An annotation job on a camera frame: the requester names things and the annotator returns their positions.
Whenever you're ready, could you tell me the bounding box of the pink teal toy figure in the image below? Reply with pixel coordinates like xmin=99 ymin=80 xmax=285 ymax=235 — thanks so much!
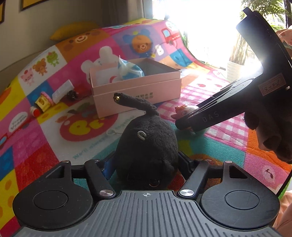
xmin=170 ymin=105 xmax=199 ymax=120

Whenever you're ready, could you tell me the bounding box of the black plush cat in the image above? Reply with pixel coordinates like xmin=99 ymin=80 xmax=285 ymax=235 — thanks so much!
xmin=113 ymin=92 xmax=178 ymax=190

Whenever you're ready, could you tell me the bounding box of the small white red bottle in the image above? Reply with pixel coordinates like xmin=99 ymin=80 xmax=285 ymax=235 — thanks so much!
xmin=30 ymin=106 xmax=42 ymax=118

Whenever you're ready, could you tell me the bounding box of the yellow pudding cup toy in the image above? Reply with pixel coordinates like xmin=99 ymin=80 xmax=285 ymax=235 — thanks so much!
xmin=35 ymin=92 xmax=54 ymax=112

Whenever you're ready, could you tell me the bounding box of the blue white plastic bag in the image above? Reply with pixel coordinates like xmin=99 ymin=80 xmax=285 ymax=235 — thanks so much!
xmin=118 ymin=57 xmax=145 ymax=80

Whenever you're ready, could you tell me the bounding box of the white battery charger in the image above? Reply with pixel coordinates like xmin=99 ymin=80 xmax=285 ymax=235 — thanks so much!
xmin=52 ymin=80 xmax=74 ymax=104

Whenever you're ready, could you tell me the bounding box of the white red foam rocket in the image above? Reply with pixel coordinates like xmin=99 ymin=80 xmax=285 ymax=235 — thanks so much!
xmin=93 ymin=68 xmax=121 ymax=86

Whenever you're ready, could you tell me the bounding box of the gloved right hand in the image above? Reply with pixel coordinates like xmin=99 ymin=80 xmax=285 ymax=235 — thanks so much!
xmin=244 ymin=96 xmax=291 ymax=164

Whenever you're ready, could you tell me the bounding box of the potted green plant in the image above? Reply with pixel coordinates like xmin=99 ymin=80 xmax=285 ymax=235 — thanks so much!
xmin=229 ymin=1 xmax=291 ymax=65

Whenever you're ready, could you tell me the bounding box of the pink cardboard box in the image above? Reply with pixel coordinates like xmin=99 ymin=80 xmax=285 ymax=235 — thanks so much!
xmin=89 ymin=58 xmax=182 ymax=117

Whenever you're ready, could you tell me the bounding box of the colourful cartoon play mat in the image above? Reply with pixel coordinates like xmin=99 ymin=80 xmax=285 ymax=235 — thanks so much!
xmin=0 ymin=18 xmax=292 ymax=235

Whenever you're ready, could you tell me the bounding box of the yellow cushion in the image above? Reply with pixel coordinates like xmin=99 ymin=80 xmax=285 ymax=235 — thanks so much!
xmin=50 ymin=21 xmax=99 ymax=41

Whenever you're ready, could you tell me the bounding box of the black cable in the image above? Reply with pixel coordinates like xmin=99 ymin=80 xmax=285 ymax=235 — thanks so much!
xmin=275 ymin=168 xmax=292 ymax=198

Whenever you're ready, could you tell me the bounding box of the framed wall picture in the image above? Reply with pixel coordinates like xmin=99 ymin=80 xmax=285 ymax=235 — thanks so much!
xmin=20 ymin=0 xmax=48 ymax=11
xmin=0 ymin=0 xmax=5 ymax=24

